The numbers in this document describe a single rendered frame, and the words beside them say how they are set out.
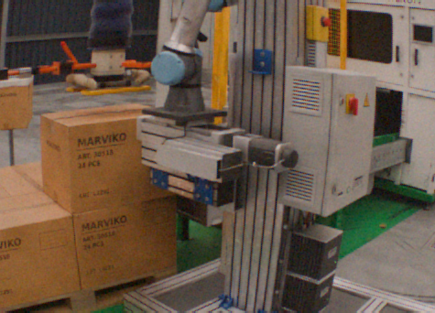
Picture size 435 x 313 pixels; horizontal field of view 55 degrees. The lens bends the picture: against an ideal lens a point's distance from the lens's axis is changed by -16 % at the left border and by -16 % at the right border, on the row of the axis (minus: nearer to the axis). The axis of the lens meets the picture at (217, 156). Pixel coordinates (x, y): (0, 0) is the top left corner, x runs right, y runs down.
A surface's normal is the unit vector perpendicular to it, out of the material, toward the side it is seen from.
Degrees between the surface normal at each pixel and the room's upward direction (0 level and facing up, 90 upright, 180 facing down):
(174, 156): 90
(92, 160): 90
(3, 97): 90
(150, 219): 90
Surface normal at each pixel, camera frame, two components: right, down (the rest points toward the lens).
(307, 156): -0.67, 0.15
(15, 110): 0.30, 0.24
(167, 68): -0.32, 0.33
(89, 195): 0.66, 0.21
